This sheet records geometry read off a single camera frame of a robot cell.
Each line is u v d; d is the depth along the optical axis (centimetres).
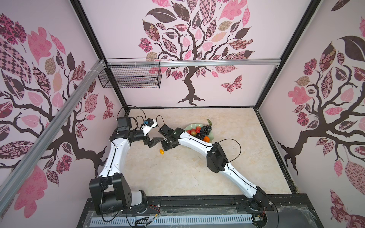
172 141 73
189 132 98
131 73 95
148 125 66
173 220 70
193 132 98
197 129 99
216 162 64
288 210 73
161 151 92
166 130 78
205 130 97
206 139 94
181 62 95
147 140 70
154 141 68
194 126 101
